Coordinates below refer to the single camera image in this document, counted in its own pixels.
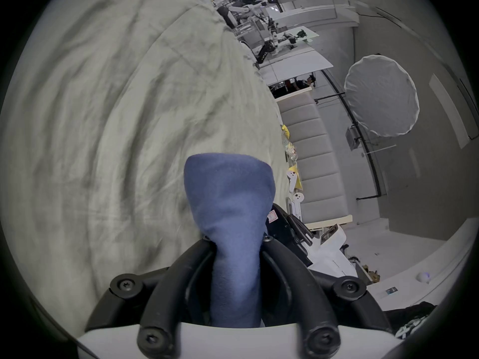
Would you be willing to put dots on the white hand controller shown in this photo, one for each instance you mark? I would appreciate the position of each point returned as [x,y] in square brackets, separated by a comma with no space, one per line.
[293,178]
[297,197]

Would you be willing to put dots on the clear plastic bag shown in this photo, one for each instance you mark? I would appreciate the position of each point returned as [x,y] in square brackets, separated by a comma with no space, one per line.
[290,149]

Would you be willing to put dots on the bed with pale green sheet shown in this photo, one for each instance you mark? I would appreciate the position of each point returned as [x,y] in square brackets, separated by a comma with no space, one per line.
[123,118]

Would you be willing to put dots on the person's legs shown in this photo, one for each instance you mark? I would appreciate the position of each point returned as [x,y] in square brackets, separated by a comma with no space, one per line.
[411,314]

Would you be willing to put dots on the yellow small item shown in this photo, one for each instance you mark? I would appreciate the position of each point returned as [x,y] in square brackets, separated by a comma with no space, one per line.
[285,129]

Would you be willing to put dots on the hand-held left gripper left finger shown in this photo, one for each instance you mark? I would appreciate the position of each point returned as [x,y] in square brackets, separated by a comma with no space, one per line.
[159,297]

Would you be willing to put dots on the blue cloth garment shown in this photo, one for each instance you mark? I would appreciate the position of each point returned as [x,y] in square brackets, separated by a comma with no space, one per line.
[232,215]

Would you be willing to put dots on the grey padded headboard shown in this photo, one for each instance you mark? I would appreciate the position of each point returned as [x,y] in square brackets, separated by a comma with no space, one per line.
[318,155]

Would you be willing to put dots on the white table with robot arm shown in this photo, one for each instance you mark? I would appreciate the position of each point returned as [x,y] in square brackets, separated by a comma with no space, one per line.
[292,51]

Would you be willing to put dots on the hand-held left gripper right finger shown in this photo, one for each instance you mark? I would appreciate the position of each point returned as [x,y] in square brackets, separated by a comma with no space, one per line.
[307,294]

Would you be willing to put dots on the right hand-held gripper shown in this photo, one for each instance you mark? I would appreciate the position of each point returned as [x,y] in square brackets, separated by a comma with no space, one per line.
[329,251]

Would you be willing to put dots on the white umbrella studio light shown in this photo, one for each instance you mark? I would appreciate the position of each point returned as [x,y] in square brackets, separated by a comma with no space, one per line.
[381,95]

